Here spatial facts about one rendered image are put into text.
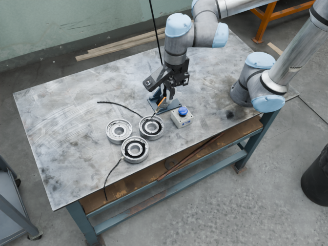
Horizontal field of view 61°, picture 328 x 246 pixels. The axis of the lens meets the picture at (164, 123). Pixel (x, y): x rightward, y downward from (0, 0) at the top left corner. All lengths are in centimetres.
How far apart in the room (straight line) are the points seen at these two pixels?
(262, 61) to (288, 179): 117
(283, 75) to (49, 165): 91
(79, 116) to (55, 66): 150
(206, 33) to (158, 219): 127
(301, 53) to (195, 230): 123
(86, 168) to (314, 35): 89
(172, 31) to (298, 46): 42
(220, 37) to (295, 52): 27
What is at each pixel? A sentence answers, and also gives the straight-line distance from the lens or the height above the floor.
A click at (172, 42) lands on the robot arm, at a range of 89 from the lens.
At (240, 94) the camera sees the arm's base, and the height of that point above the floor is 85.
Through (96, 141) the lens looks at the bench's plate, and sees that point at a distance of 116.
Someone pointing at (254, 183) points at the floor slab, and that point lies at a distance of 207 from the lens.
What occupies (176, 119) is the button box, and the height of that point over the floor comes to 84.
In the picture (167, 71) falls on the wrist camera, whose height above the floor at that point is 110.
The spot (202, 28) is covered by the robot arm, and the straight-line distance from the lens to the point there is 90.
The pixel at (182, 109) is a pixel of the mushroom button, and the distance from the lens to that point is 116.
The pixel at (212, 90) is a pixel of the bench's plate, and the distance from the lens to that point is 136.
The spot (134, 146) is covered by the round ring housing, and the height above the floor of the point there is 82.
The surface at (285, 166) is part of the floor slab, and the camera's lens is 223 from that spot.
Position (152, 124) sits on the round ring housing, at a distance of 117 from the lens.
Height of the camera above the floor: 177
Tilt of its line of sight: 54 degrees down
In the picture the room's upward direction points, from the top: 6 degrees clockwise
